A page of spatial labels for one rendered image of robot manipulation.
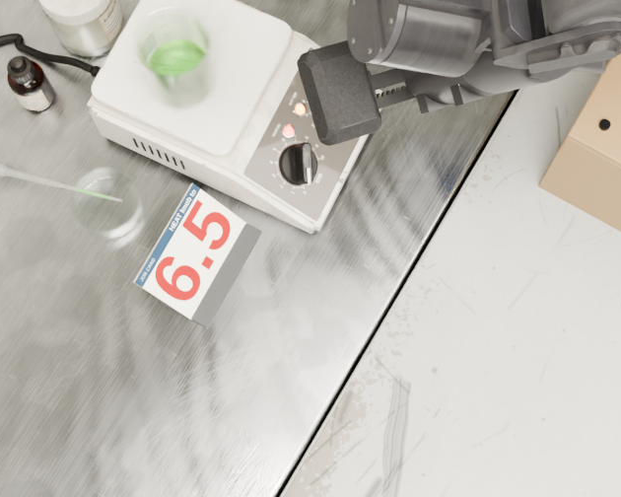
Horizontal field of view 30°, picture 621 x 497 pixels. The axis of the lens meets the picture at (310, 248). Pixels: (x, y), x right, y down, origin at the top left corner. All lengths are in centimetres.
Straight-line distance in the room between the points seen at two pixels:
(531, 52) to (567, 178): 29
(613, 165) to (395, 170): 19
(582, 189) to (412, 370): 19
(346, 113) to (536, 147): 27
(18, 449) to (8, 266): 15
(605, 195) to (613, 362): 13
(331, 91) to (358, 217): 22
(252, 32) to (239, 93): 5
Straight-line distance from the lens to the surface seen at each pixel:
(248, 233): 93
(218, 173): 89
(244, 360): 92
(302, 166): 89
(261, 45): 90
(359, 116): 74
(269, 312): 92
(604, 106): 87
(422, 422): 91
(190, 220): 91
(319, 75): 74
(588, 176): 90
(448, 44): 66
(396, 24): 64
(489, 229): 95
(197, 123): 88
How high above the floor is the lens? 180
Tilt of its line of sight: 75 degrees down
